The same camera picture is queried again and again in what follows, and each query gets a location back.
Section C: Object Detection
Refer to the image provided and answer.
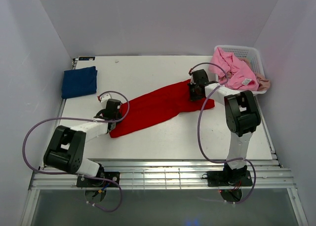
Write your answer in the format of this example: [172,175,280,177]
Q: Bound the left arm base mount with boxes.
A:
[76,172,120,203]

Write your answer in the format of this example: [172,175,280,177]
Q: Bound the red t-shirt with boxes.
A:
[110,80,205,138]

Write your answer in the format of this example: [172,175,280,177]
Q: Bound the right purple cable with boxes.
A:
[189,62,257,205]

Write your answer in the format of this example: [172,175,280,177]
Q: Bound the aluminium table frame rail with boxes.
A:
[28,159,297,191]

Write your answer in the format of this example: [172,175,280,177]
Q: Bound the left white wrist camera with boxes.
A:
[97,93,112,104]

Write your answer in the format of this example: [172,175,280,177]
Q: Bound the small blue label sticker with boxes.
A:
[79,56,95,61]

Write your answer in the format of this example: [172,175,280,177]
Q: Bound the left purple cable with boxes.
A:
[22,90,130,213]

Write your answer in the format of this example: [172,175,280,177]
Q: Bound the pink t-shirt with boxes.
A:
[210,47,259,91]

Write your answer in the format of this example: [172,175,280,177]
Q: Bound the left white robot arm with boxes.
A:
[43,98,122,177]

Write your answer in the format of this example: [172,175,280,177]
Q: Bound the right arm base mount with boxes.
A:
[201,171,253,203]

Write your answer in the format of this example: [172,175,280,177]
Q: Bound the folded blue t-shirt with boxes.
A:
[61,66,98,99]

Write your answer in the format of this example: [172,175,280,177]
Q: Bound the beige garment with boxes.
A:
[239,58,271,92]

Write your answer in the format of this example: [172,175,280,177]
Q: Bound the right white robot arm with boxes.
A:
[188,69,261,188]

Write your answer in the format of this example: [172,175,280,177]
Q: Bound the white plastic laundry basket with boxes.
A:
[209,45,266,95]

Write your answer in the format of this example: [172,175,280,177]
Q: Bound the purple cable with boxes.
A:
[22,90,130,213]
[189,62,257,205]

